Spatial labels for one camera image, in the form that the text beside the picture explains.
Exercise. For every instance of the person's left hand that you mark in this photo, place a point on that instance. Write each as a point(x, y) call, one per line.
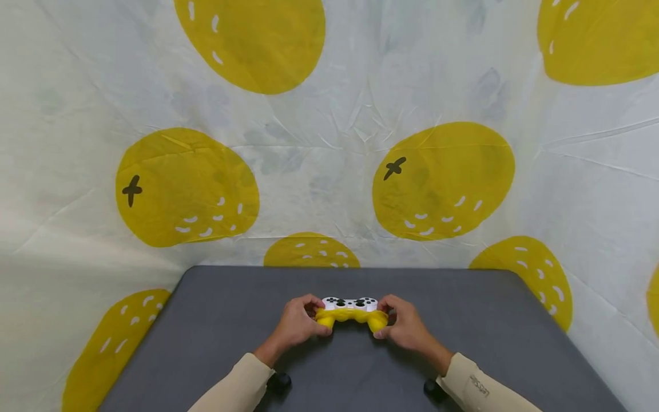
point(294, 326)

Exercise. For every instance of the person's right hand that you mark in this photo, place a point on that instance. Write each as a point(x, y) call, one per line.
point(409, 331)

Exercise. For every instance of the person's left fingers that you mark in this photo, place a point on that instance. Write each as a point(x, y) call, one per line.
point(310, 300)

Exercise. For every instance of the person's left thumb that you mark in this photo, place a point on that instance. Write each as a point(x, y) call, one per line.
point(320, 330)

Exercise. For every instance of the person's right fingers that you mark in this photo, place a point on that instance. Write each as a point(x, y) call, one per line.
point(395, 301)

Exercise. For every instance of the person's right thumb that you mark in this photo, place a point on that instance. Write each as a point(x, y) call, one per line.
point(385, 332)

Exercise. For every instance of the yellow silicone controller cover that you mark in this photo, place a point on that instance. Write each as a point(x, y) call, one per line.
point(352, 315)

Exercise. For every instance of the white game controller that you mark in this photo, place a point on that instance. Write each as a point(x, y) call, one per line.
point(350, 302)

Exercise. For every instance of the person's right forearm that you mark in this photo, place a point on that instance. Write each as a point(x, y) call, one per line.
point(479, 388)

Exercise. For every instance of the person's left forearm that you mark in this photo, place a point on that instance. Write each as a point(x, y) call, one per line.
point(238, 386)

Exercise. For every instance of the black wrist band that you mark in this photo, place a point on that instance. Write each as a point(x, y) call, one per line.
point(278, 382)

